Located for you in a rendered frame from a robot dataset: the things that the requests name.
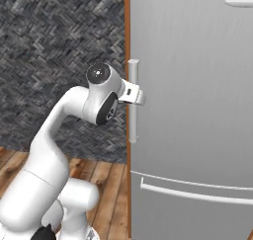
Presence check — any silver freezer drawer handle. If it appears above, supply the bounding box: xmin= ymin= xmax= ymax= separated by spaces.
xmin=139 ymin=177 xmax=253 ymax=206

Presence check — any silver fridge door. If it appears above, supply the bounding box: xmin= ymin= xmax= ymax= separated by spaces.
xmin=129 ymin=0 xmax=253 ymax=190

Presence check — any silver fridge freezer drawer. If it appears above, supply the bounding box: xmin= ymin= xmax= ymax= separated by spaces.
xmin=129 ymin=170 xmax=253 ymax=240

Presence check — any brown wooden fridge side panel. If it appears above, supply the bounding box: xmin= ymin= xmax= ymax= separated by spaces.
xmin=124 ymin=0 xmax=132 ymax=240

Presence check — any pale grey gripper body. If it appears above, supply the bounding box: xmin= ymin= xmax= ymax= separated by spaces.
xmin=130 ymin=89 xmax=147 ymax=107

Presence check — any silver vertical fridge door handle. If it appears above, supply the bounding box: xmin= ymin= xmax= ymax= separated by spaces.
xmin=127 ymin=58 xmax=140 ymax=144

